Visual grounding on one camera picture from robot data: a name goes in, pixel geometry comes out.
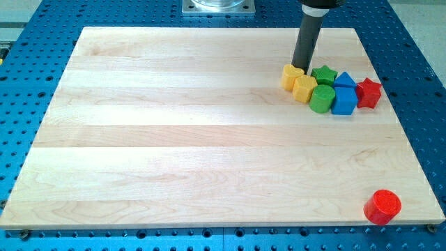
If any yellow heart block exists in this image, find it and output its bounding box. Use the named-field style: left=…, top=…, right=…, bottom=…
left=281, top=64, right=305, bottom=91

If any wooden board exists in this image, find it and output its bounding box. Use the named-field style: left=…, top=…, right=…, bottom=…
left=1, top=26, right=445, bottom=230

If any red star block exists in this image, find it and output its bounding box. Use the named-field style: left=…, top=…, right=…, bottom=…
left=355, top=78, right=382, bottom=109

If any yellow hexagon block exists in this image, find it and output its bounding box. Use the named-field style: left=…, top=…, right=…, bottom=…
left=292, top=75, right=318, bottom=103

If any blue pentagon block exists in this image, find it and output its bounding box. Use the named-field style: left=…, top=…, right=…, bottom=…
left=331, top=87, right=358, bottom=115

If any red cylinder block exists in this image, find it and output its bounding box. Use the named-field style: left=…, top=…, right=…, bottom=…
left=363, top=190, right=402, bottom=226

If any blue triangle block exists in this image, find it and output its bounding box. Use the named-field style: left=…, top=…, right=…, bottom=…
left=333, top=72, right=357, bottom=89

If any black robot arm end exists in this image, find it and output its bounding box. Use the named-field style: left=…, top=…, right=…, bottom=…
left=299, top=0, right=346, bottom=9

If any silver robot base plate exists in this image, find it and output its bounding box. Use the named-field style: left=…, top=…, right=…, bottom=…
left=182, top=0, right=255, bottom=15

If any green star block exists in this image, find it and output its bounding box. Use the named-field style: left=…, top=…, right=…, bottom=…
left=311, top=65, right=338, bottom=86

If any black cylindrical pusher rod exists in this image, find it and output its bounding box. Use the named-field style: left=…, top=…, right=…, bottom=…
left=291, top=5, right=329, bottom=72

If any green cylinder block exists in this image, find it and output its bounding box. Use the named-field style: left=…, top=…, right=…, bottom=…
left=309, top=84, right=335, bottom=114

